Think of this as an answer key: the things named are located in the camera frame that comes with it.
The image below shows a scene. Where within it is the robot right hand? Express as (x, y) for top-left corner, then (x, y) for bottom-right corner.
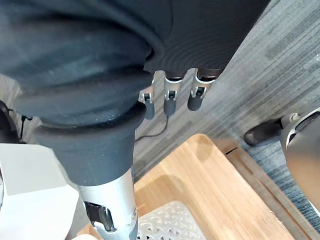
(0, 0), (272, 240)

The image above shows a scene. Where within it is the white bed sheet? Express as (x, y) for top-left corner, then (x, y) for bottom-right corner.
(0, 142), (86, 240)

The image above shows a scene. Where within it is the white plastic laundry basket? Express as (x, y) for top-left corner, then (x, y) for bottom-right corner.
(136, 200), (208, 240)

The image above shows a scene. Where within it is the black tripod stand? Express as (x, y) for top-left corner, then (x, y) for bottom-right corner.
(0, 99), (34, 145)

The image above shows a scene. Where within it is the robot dark foot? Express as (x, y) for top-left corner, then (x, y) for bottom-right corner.
(244, 118), (285, 147)

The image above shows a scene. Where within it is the black cable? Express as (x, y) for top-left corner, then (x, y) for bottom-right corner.
(134, 113), (170, 143)

